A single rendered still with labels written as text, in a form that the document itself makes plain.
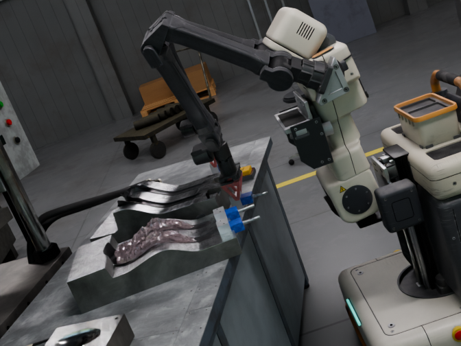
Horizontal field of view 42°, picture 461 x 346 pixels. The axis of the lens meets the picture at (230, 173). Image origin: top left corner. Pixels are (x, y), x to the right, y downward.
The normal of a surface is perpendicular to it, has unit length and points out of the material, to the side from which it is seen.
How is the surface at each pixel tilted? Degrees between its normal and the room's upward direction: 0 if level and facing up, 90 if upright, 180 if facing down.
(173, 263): 90
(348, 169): 90
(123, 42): 90
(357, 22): 76
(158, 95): 90
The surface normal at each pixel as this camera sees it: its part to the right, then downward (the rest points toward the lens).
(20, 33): 0.06, 0.29
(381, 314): -0.33, -0.90
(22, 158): 0.93, -0.25
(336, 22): -0.03, 0.06
